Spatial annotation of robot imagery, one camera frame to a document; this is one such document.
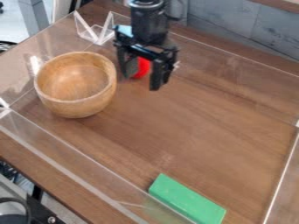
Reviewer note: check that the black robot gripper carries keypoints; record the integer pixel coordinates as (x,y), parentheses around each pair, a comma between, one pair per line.
(130,48)

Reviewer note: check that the red plush strawberry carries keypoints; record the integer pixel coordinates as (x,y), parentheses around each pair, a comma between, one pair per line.
(144,68)

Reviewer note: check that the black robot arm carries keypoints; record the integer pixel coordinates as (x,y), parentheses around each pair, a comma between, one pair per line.
(145,40)

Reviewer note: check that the wooden bowl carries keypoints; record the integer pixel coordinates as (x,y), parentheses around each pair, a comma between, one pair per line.
(77,84)

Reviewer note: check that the green rectangular block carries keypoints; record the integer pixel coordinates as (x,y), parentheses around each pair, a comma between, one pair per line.
(186,201)

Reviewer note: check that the clear acrylic tray enclosure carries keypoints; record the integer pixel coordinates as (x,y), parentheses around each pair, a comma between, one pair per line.
(220,129)

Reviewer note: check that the black metal table bracket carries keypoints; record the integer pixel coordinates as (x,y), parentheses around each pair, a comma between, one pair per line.
(42,214)

